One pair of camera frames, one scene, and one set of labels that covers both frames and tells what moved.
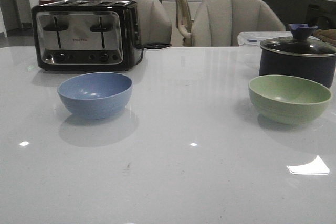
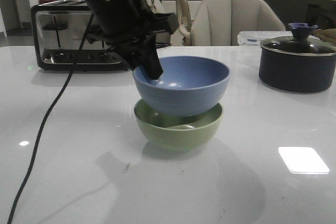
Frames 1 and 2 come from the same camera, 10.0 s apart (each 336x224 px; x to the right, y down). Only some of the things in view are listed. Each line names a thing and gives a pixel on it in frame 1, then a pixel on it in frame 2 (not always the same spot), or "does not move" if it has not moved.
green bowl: (285, 100) -> (177, 131)
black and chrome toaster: (72, 35) does not move
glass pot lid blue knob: (302, 43) does not move
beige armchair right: (218, 20) does not move
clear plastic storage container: (254, 38) does not move
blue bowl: (96, 95) -> (188, 86)
